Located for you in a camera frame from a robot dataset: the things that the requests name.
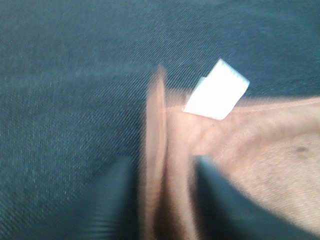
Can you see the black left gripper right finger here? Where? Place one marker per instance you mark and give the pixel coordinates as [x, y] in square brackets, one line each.
[226, 214]

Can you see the brown microfibre towel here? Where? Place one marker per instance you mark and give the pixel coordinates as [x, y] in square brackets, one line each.
[266, 148]

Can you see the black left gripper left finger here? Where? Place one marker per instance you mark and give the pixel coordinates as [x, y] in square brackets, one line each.
[111, 208]

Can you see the black table cloth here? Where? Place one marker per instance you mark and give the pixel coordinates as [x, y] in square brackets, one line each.
[74, 73]

